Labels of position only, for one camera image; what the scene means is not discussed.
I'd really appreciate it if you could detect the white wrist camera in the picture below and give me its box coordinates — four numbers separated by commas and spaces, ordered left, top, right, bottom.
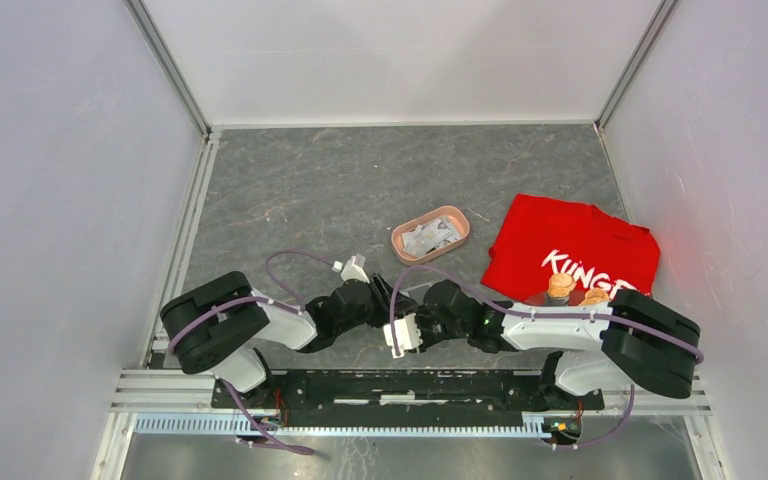
332, 254, 370, 283
382, 313, 423, 359

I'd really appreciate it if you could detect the red printed t-shirt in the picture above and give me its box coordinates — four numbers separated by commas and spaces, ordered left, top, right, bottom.
481, 194, 660, 302

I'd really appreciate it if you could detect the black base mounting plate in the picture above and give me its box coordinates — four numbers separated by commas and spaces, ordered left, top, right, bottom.
241, 369, 605, 427

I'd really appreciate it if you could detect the pink oval tray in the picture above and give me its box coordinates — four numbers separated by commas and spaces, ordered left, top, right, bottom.
391, 206, 471, 266

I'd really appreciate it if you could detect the grey card holder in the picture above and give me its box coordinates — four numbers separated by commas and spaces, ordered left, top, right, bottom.
399, 282, 433, 303

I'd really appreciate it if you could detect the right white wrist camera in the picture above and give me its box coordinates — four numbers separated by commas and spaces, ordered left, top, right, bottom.
382, 313, 423, 359

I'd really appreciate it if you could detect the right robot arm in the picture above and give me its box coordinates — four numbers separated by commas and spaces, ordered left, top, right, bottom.
383, 280, 704, 408

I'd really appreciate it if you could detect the aluminium frame rail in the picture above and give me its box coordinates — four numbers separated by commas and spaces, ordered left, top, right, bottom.
112, 369, 713, 439

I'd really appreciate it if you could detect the grey credit card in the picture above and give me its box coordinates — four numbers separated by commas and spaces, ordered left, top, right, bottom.
401, 215, 462, 258

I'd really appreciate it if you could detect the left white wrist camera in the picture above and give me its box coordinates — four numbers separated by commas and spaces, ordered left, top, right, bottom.
332, 254, 370, 283

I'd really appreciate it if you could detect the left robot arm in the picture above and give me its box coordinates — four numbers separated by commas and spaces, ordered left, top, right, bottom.
160, 271, 393, 408

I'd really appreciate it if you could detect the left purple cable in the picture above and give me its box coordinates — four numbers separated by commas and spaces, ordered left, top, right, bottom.
167, 249, 339, 456

